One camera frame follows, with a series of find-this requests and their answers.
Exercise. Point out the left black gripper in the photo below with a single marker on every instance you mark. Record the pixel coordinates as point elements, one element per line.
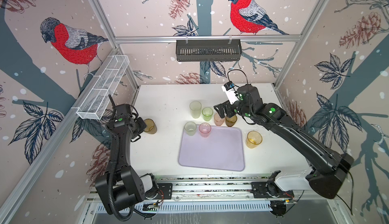
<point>142,123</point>

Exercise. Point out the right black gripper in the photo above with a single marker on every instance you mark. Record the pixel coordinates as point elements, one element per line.
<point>228,106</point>

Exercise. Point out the olive amber textured glass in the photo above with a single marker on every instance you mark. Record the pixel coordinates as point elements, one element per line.
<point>151,127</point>

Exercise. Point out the pink faceted glass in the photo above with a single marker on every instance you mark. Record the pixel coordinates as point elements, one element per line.
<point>205,129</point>

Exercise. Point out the pale green short glass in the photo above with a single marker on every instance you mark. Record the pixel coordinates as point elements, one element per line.
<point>190,128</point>

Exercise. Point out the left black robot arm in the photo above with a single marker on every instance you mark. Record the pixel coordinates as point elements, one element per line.
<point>121,188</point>

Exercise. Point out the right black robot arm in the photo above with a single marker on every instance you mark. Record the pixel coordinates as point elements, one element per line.
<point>330,168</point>

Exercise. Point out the lavender plastic tray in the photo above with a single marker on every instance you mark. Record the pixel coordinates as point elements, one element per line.
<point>222,149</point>

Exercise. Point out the pale pink textured glass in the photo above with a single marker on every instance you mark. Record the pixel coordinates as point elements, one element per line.
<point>218,120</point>

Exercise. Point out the small bright green glass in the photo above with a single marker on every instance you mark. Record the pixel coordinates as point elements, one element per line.
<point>207,113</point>

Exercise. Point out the dark amber textured glass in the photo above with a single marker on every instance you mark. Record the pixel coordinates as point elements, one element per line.
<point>231,121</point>

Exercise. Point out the tall pale green glass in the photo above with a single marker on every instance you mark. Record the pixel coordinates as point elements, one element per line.
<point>195,109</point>

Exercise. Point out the yellow faceted glass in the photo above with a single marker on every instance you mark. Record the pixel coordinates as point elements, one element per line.
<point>253,139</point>

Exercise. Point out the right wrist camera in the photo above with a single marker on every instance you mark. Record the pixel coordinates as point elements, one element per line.
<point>229,89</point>

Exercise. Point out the white mesh wall shelf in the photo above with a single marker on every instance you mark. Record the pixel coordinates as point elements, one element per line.
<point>97,100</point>

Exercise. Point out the black hanging wire basket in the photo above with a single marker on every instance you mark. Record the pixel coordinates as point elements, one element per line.
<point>221,50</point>

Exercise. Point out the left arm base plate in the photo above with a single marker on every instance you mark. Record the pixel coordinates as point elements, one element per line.
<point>161,191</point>

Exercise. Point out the aluminium front rail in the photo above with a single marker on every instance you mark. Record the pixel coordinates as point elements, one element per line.
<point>236,187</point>

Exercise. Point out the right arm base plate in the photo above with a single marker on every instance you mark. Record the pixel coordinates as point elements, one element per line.
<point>267,190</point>

